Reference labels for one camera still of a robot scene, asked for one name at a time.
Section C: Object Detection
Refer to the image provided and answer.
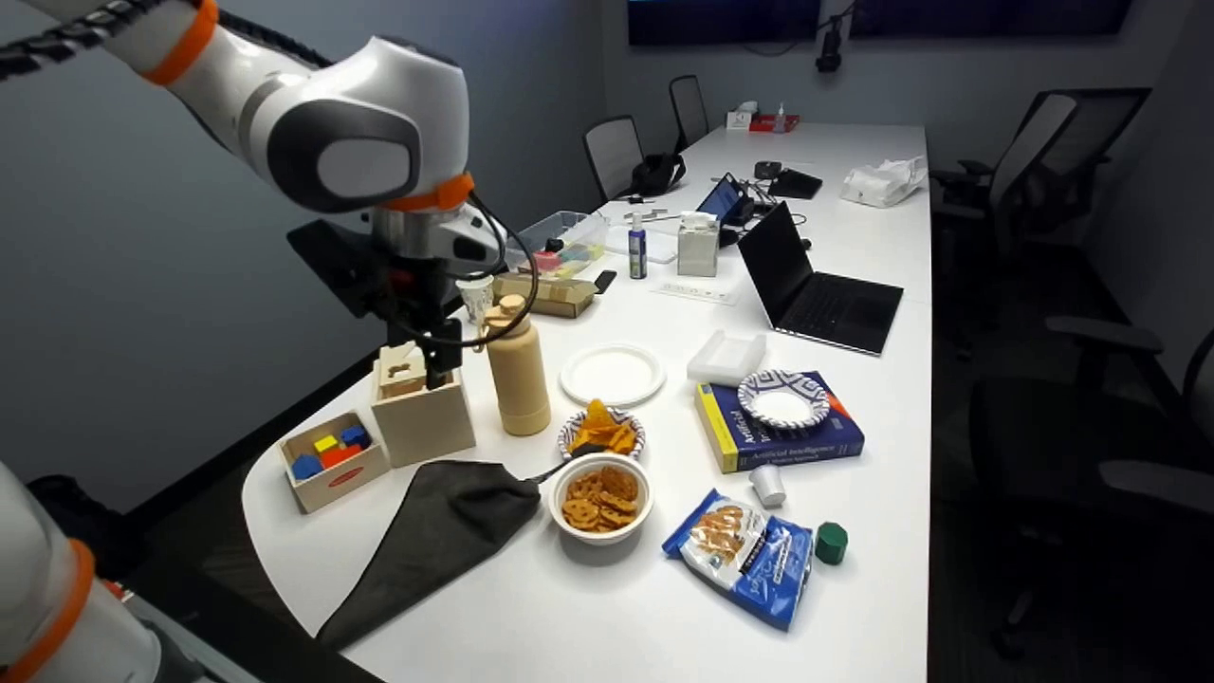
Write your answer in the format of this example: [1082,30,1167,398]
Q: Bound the blue and yellow book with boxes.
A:
[690,370,868,479]

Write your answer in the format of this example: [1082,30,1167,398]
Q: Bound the patterned paper cup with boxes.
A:
[450,274,502,326]

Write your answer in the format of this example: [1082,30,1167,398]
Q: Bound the black office chair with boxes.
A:
[969,313,1214,639]
[934,83,1152,257]

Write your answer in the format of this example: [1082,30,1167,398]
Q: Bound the camera on stand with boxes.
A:
[811,0,857,78]

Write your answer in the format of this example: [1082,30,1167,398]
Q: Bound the wall monitor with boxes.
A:
[844,0,1135,41]
[627,0,825,54]

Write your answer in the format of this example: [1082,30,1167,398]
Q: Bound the blue snack bag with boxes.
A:
[658,490,820,633]

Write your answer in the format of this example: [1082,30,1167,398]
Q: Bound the black case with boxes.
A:
[767,162,825,202]

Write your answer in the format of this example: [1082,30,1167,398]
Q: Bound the black laptop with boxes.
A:
[736,202,906,358]

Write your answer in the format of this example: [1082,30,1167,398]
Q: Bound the white tissue box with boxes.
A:
[674,210,725,281]

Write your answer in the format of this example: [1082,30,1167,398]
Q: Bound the white round plate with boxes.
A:
[557,341,671,412]

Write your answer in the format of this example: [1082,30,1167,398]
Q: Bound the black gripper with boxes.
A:
[371,246,465,390]

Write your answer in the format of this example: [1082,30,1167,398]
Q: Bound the grey mesh office chair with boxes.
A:
[663,73,714,152]
[579,114,650,204]

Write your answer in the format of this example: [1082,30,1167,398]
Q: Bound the tablet with blue screen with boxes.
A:
[694,170,749,228]

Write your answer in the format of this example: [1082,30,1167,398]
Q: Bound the blue patterned paper bowl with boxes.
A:
[736,370,837,432]

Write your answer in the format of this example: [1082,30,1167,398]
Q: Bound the wooden shape sorter lid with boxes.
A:
[371,341,431,401]

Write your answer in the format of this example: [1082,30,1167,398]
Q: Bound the white bowl of snacks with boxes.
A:
[550,450,656,547]

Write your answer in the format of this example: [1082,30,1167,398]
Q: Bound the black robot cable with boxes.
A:
[455,202,542,355]

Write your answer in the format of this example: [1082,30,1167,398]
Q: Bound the wooden shape sorter box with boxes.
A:
[368,358,480,471]

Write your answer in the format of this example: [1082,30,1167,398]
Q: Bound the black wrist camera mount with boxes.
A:
[283,219,414,321]

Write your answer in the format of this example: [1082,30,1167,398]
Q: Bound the wooden bottle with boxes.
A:
[480,291,555,441]

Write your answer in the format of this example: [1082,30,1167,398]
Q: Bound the black towel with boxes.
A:
[316,457,547,654]

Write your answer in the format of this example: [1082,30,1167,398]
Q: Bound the small bowl of orange chips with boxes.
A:
[557,398,650,466]

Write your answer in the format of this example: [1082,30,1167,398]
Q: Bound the red block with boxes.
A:
[317,441,368,476]

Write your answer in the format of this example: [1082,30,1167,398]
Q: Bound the wooden box of blocks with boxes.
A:
[278,412,389,518]

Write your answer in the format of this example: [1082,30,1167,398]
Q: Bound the green cap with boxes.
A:
[811,519,854,571]

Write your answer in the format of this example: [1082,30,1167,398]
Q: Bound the crumpled white tissues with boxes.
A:
[837,155,928,210]

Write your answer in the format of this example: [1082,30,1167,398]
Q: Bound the white plastic container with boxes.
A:
[682,326,770,390]

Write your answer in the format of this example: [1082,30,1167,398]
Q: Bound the clear plastic bin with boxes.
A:
[493,204,613,279]

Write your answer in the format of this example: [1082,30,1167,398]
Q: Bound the small white cup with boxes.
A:
[746,465,789,513]

